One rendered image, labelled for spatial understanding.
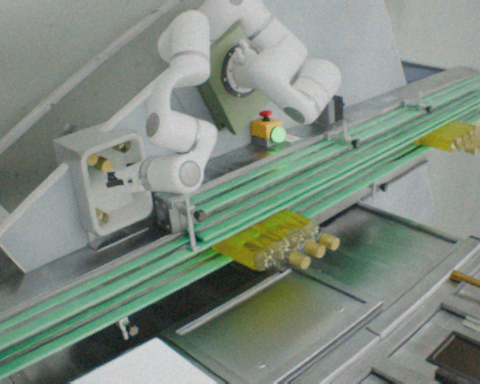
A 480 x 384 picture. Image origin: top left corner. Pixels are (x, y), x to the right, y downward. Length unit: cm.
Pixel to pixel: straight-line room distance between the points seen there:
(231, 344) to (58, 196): 55
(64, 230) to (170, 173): 47
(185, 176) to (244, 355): 48
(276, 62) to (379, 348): 72
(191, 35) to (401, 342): 87
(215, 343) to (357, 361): 34
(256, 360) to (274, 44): 73
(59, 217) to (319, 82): 71
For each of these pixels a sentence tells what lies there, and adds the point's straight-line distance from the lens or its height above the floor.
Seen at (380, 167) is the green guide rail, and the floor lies 92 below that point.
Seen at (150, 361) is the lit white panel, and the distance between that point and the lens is 136.
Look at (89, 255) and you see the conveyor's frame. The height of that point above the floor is 81.
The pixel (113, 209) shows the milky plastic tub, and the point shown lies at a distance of 148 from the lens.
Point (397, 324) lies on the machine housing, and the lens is 145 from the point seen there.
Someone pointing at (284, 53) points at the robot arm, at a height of 107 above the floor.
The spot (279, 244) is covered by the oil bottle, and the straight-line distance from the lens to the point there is 145.
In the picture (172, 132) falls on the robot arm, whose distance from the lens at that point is 106.
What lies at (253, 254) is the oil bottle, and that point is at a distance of 142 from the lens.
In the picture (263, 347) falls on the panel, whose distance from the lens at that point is 136.
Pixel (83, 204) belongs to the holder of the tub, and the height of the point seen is 80.
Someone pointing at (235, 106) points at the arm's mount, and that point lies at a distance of 158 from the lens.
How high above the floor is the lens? 198
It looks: 44 degrees down
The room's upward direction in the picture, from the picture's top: 112 degrees clockwise
